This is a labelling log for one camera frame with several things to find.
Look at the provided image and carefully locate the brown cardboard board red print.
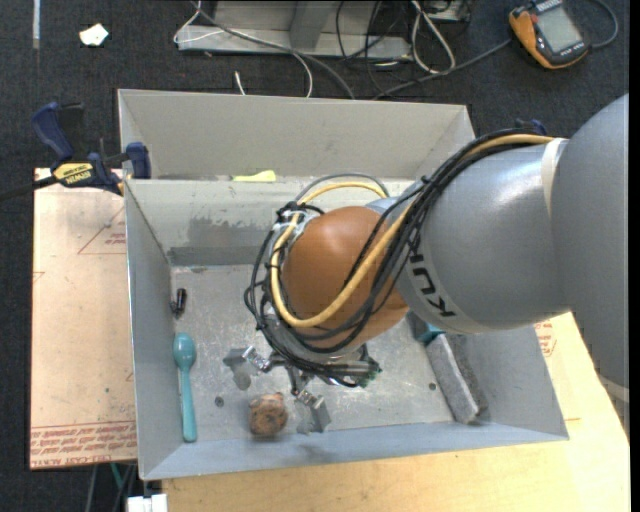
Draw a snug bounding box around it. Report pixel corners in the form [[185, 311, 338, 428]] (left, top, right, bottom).
[[29, 167, 139, 471]]

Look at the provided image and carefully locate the teal small object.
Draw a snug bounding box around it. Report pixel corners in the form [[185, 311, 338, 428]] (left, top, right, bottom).
[[415, 322, 445, 346]]

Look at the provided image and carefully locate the grey metal bin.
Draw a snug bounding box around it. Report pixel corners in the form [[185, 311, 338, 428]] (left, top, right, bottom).
[[117, 88, 570, 482]]

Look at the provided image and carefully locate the grey flat block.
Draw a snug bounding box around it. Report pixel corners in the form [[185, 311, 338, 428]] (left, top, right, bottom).
[[423, 332, 482, 426]]

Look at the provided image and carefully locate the teal plastic spoon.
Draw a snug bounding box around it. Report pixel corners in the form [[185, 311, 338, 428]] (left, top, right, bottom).
[[172, 332, 199, 444]]

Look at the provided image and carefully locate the brown speckled ball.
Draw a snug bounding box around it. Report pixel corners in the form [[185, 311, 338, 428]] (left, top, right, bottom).
[[248, 392, 290, 438]]

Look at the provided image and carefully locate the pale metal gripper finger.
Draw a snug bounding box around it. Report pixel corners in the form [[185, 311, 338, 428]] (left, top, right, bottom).
[[294, 389, 333, 436], [222, 345, 274, 392]]

